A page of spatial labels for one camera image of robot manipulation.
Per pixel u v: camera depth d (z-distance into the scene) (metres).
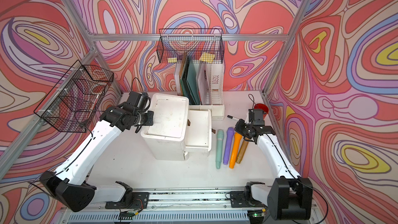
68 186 0.37
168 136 0.69
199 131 0.88
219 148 0.88
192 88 0.93
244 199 0.73
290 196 0.38
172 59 0.82
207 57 0.91
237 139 0.91
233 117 1.04
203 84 1.03
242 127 0.76
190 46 0.84
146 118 0.66
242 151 0.89
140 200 0.73
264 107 0.99
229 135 0.93
